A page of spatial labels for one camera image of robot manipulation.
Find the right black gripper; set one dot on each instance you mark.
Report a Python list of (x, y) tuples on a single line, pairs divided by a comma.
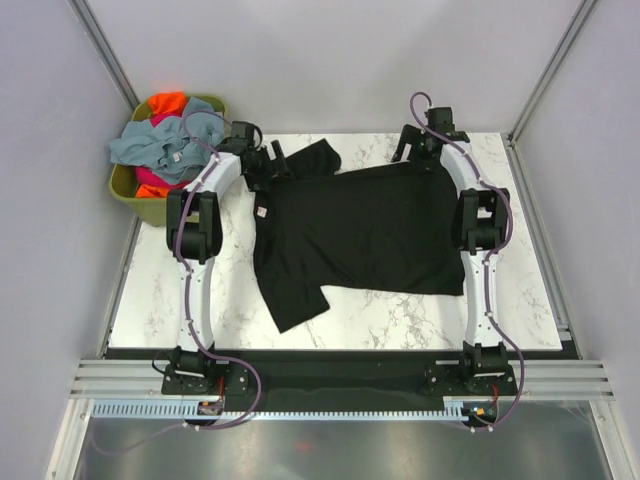
[(406, 137)]

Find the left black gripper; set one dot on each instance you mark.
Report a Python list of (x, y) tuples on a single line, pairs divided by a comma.
[(273, 171)]

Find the black t shirt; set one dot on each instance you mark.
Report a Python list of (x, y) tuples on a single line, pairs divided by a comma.
[(383, 228)]

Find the olive green plastic bin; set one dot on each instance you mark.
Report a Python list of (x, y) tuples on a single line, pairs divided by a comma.
[(123, 184)]

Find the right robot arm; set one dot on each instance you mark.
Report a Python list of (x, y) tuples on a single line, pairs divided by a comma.
[(482, 226)]

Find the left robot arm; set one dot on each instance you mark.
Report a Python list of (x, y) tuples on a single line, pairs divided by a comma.
[(194, 235)]

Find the grey blue t shirt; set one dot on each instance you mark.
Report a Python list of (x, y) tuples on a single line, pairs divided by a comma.
[(177, 148)]

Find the orange t shirt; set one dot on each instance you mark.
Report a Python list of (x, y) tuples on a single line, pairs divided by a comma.
[(163, 105)]

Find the magenta t shirt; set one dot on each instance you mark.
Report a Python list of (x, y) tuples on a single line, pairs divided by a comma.
[(151, 177)]

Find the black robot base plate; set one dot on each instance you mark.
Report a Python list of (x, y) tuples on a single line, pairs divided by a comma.
[(310, 381)]

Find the right aluminium corner post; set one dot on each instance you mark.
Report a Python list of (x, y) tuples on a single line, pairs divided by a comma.
[(568, 39)]

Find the aluminium corner post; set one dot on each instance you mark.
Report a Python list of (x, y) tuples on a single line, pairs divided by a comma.
[(98, 38), (568, 39)]

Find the left aluminium corner post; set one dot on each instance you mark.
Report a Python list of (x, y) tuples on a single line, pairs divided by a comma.
[(98, 38)]

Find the aluminium frame rail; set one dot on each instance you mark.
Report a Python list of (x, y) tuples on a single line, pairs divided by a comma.
[(544, 380)]

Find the blue slotted cable duct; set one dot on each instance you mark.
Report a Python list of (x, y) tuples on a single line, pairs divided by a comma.
[(192, 410)]

